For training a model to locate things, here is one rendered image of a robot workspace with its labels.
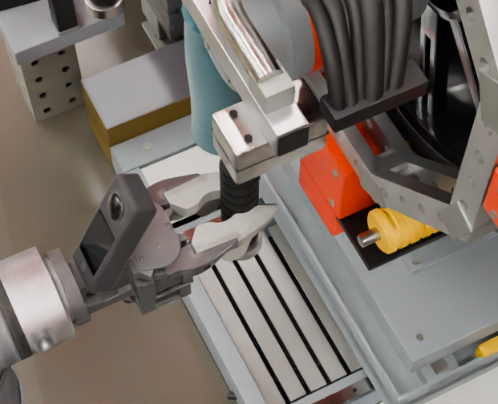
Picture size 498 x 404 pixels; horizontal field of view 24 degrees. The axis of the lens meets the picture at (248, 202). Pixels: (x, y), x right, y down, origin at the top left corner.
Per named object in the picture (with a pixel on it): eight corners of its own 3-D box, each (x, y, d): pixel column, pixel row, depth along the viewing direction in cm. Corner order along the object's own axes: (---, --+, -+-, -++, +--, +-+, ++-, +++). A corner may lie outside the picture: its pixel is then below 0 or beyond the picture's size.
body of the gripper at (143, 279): (166, 231, 116) (53, 280, 113) (160, 186, 108) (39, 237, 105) (200, 292, 112) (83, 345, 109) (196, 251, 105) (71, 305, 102)
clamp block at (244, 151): (327, 148, 104) (331, 115, 99) (236, 187, 102) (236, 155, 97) (301, 107, 106) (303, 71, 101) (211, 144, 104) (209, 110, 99)
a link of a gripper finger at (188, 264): (227, 220, 109) (138, 246, 108) (227, 211, 108) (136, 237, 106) (243, 262, 107) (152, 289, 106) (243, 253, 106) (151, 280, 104)
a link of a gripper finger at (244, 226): (275, 228, 114) (184, 256, 112) (277, 197, 109) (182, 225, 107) (286, 256, 112) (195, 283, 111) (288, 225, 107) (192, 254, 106)
